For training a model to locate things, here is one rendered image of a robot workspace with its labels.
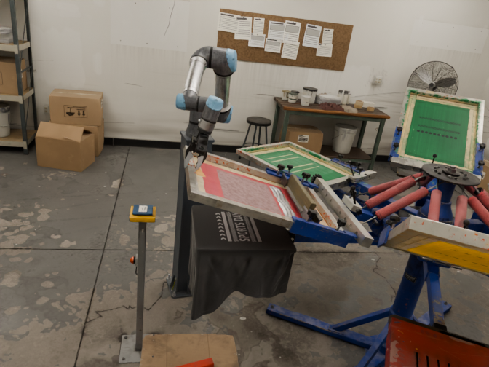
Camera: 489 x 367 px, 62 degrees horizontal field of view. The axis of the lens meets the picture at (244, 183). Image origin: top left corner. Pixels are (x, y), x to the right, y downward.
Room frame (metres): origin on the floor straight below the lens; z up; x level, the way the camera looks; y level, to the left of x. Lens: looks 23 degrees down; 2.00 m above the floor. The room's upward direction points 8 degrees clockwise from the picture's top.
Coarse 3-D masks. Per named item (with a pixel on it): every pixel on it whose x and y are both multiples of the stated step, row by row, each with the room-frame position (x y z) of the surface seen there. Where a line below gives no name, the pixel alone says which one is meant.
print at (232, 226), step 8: (216, 216) 1.93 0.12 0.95; (224, 216) 1.95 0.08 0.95; (232, 216) 1.96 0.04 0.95; (240, 216) 1.97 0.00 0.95; (224, 224) 1.86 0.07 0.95; (232, 224) 1.87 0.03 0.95; (240, 224) 1.88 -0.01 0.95; (248, 224) 1.89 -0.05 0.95; (224, 232) 1.78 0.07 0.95; (232, 232) 1.79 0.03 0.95; (240, 232) 1.80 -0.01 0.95; (248, 232) 1.81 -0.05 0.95; (256, 232) 1.82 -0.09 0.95; (224, 240) 1.70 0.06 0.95; (232, 240) 1.71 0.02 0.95; (240, 240) 1.72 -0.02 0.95; (248, 240) 1.73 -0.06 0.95; (256, 240) 1.74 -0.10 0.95
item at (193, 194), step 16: (192, 160) 1.89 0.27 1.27; (208, 160) 2.08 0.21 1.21; (224, 160) 2.10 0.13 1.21; (192, 176) 1.69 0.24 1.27; (256, 176) 2.14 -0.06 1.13; (272, 176) 2.16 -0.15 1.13; (192, 192) 1.52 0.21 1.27; (224, 208) 1.55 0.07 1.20; (240, 208) 1.57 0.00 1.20; (256, 208) 1.61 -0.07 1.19; (320, 208) 1.97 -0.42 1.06; (288, 224) 1.62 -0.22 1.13; (336, 224) 1.79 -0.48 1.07
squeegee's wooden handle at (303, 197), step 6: (288, 180) 2.10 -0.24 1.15; (294, 180) 2.03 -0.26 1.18; (288, 186) 2.06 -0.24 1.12; (294, 186) 2.00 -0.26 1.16; (300, 186) 1.94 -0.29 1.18; (294, 192) 1.97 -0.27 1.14; (300, 192) 1.91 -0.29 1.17; (306, 192) 1.88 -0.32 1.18; (300, 198) 1.88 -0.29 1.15; (306, 198) 1.82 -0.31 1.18; (300, 204) 1.85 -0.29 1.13; (306, 204) 1.79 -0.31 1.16; (312, 204) 1.76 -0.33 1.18
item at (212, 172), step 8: (208, 168) 1.97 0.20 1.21; (216, 168) 2.01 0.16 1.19; (208, 176) 1.85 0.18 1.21; (216, 176) 1.90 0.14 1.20; (224, 176) 1.94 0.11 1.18; (232, 176) 1.99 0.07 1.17; (240, 176) 2.04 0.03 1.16; (232, 184) 1.87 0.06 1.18; (240, 184) 1.92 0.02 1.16; (248, 184) 1.96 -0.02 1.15; (256, 184) 2.01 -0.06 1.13; (264, 184) 2.06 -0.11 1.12; (256, 192) 1.89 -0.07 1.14; (264, 192) 1.94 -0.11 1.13; (272, 192) 1.99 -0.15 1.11; (288, 200) 1.96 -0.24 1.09
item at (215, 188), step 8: (208, 184) 1.75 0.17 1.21; (216, 184) 1.79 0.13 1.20; (224, 184) 1.83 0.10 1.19; (208, 192) 1.66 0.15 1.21; (216, 192) 1.70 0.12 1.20; (224, 192) 1.73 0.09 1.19; (232, 192) 1.77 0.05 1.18; (240, 192) 1.81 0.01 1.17; (248, 192) 1.85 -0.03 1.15; (240, 200) 1.71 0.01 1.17; (248, 200) 1.75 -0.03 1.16; (256, 200) 1.79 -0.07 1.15; (264, 200) 1.83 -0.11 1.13; (272, 200) 1.87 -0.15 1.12; (264, 208) 1.73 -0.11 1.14; (272, 208) 1.77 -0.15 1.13; (280, 208) 1.81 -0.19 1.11; (296, 208) 1.89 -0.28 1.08; (296, 216) 1.78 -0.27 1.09
